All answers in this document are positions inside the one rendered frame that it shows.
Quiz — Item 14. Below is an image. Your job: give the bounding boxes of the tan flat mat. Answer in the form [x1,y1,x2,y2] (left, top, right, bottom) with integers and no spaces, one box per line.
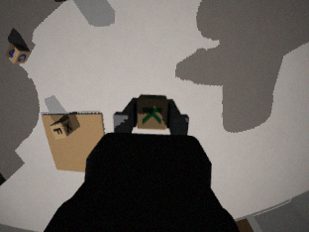
[42,114,105,173]

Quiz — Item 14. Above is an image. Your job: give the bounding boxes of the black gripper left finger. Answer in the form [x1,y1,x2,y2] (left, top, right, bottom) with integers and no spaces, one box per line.
[113,97,138,133]

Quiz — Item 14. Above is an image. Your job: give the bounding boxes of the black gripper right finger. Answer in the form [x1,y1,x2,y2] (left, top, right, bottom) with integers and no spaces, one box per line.
[166,99,189,135]

